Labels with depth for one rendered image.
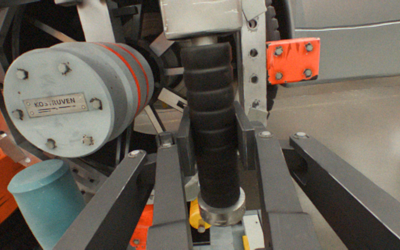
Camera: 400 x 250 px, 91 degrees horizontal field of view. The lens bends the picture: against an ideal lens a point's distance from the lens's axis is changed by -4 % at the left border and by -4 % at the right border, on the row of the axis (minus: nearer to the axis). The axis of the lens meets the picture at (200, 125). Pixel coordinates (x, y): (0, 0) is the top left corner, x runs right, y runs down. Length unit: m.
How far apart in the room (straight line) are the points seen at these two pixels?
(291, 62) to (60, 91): 0.33
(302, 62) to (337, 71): 0.34
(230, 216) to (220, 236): 0.68
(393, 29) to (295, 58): 0.46
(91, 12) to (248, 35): 0.25
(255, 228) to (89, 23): 0.99
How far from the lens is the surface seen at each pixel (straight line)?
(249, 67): 0.37
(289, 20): 0.66
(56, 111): 0.28
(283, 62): 0.38
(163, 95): 0.49
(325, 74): 0.71
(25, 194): 0.40
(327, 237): 1.22
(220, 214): 0.19
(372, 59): 0.78
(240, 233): 0.98
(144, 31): 0.74
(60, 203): 0.41
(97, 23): 0.40
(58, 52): 0.26
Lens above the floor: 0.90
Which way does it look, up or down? 21 degrees down
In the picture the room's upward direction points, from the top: 7 degrees counter-clockwise
